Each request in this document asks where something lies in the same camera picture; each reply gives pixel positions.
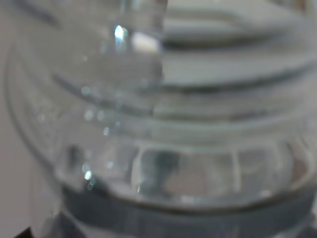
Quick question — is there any clear plastic water bottle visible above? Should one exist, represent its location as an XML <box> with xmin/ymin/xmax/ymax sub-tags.
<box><xmin>0</xmin><ymin>0</ymin><xmax>317</xmax><ymax>211</ymax></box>

